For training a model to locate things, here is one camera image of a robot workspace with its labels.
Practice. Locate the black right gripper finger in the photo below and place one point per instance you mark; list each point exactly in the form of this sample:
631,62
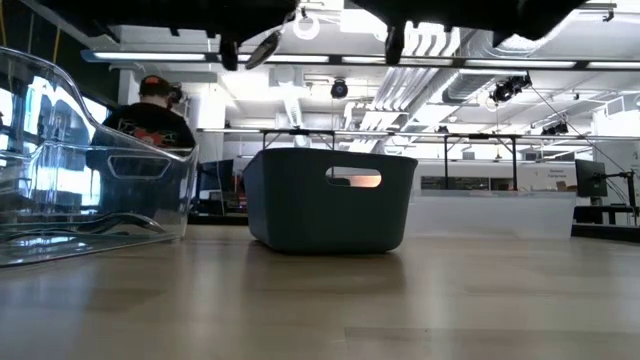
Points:
372,9

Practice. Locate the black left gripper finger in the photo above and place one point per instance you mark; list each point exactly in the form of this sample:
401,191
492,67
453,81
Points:
265,20
260,6

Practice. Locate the dark teal plastic bin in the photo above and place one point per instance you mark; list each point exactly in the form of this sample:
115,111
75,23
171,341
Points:
300,215

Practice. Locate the black rig bar with lights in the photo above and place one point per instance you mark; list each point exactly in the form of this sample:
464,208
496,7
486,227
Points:
520,64

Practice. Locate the person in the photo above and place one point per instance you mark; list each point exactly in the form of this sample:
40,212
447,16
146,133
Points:
150,125

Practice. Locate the dark background monitor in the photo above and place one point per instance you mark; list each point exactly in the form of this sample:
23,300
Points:
215,175

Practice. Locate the black computer monitor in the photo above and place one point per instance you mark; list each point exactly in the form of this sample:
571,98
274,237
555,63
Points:
591,178

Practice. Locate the clear plastic bin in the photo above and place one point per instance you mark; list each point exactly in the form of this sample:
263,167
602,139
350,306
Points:
50,200

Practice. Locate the black background desk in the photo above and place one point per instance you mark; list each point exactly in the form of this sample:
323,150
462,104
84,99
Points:
610,230

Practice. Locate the silver ventilation duct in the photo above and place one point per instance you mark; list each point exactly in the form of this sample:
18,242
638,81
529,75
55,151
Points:
470,85

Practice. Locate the black round ceiling camera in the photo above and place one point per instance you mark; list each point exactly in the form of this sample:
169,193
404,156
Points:
339,89

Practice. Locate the black ceiling camera cluster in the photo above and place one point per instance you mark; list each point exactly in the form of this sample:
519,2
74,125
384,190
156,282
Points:
507,90

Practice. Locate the low black rack frame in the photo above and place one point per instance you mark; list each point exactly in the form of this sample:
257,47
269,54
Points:
300,131

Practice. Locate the tall black rack frame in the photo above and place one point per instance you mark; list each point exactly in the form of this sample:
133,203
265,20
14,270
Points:
480,136

